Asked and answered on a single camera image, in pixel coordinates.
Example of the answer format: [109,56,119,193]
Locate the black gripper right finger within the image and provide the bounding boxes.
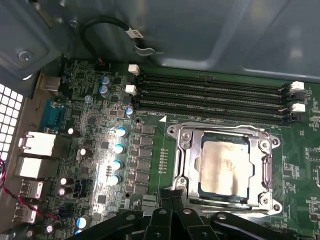
[172,188,296,240]

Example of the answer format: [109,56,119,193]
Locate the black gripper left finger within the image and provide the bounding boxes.
[82,188,176,240]

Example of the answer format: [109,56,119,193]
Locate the metal CPU socket cover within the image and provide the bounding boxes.
[174,124,275,210]

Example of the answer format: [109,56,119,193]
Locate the silver square CPU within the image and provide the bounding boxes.
[197,132,252,201]

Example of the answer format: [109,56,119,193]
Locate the CPU socket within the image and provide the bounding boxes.
[166,123,284,217]

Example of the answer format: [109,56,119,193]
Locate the black RAM slot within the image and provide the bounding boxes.
[134,74,306,104]
[129,96,306,125]
[126,84,306,114]
[127,64,305,93]

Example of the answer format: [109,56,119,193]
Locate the green motherboard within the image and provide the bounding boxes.
[14,58,320,240]

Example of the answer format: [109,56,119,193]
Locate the silver rear port block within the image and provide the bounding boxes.
[18,131,57,157]
[14,203,39,225]
[18,179,45,200]
[13,156,60,181]
[37,74,62,92]

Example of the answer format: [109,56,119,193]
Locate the blue serial port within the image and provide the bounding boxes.
[43,98,66,134]

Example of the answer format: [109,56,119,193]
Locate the black grey PC case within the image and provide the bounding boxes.
[0,0,320,240]

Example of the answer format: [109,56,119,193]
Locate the red and black wires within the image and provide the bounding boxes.
[0,159,59,221]

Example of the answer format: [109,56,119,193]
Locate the black cable with white tag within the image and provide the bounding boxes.
[79,16,145,62]

